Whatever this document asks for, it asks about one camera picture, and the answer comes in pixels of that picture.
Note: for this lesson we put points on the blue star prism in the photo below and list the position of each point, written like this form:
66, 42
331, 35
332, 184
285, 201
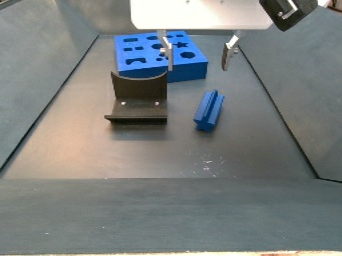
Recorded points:
209, 110

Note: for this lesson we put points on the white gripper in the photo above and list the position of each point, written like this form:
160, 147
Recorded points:
200, 15

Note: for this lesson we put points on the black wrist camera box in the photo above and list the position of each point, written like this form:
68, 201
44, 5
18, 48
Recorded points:
288, 12

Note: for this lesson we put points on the blue shape-hole block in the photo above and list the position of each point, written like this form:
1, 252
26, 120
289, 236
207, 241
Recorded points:
140, 59

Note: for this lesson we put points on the black curved fixture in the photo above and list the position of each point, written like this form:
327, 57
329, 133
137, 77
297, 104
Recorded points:
141, 99

